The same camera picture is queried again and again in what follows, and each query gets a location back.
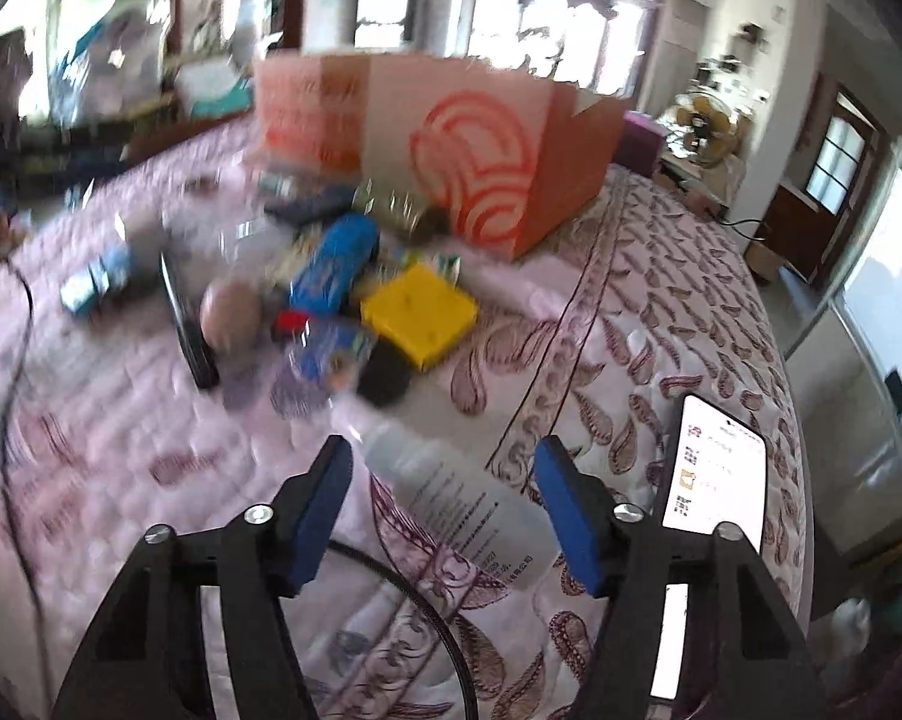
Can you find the floral quilted bedspread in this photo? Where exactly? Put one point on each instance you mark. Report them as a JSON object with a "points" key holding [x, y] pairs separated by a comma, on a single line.
{"points": [[593, 338]]}

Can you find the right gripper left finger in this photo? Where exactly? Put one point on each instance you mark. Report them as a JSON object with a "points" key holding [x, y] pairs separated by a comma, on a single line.
{"points": [[143, 655]]}

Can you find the small light blue box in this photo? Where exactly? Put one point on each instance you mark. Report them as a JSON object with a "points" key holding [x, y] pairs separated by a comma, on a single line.
{"points": [[98, 282]]}

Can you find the white screen smartphone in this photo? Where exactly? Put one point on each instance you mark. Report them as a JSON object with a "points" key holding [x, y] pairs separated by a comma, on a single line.
{"points": [[719, 475]]}

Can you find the blue toy car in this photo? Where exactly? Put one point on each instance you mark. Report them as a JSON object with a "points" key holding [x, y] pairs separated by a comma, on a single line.
{"points": [[348, 245]]}

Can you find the black marker pen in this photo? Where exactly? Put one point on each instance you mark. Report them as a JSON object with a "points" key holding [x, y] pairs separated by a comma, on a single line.
{"points": [[196, 352]]}

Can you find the yellow square box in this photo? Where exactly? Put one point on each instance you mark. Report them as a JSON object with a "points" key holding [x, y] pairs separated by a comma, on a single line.
{"points": [[422, 314]]}

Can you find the white spray bottle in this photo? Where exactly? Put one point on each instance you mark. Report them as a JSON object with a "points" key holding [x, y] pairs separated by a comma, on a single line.
{"points": [[503, 534]]}

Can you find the brown red lighter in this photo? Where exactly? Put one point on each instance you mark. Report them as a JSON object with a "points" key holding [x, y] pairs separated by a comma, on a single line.
{"points": [[288, 323]]}

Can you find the black remote control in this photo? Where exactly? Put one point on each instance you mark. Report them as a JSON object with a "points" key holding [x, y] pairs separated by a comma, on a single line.
{"points": [[322, 206]]}

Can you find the black round cap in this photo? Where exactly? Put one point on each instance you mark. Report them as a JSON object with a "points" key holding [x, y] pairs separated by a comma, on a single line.
{"points": [[386, 376]]}

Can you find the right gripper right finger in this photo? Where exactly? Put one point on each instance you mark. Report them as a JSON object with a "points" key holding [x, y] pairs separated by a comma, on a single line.
{"points": [[744, 655]]}

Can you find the printed cardboard box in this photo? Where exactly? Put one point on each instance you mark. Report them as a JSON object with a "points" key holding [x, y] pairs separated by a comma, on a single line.
{"points": [[509, 156]]}

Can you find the yellow standing fan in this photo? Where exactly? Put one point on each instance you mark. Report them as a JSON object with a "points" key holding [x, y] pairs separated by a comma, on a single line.
{"points": [[706, 131]]}

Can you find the olive green cylinder can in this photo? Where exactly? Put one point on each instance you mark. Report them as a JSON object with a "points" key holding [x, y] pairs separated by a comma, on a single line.
{"points": [[408, 215]]}

